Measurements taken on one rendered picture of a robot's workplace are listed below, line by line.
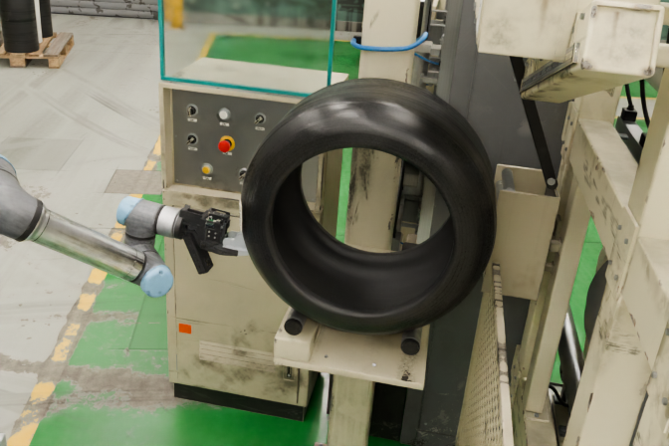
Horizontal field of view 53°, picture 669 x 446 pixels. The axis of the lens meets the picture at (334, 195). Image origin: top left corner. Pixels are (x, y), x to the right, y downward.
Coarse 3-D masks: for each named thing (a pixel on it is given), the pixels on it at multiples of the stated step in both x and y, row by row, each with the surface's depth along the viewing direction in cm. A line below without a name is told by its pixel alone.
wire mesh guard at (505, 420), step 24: (480, 312) 193; (480, 336) 190; (504, 336) 146; (480, 360) 179; (504, 360) 138; (480, 384) 171; (504, 384) 131; (504, 408) 125; (480, 432) 159; (504, 432) 119
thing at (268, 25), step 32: (160, 0) 205; (192, 0) 204; (224, 0) 202; (256, 0) 200; (288, 0) 199; (320, 0) 197; (160, 32) 209; (192, 32) 208; (224, 32) 206; (256, 32) 204; (288, 32) 202; (320, 32) 201; (160, 64) 213; (192, 64) 212; (224, 64) 210; (256, 64) 208; (288, 64) 206; (320, 64) 204
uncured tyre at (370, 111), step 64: (320, 128) 138; (384, 128) 136; (448, 128) 139; (256, 192) 147; (448, 192) 138; (256, 256) 153; (320, 256) 180; (384, 256) 178; (448, 256) 172; (320, 320) 156; (384, 320) 152
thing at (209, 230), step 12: (180, 216) 164; (192, 216) 163; (204, 216) 163; (216, 216) 165; (228, 216) 165; (180, 228) 164; (192, 228) 165; (204, 228) 162; (216, 228) 161; (204, 240) 164; (216, 240) 164
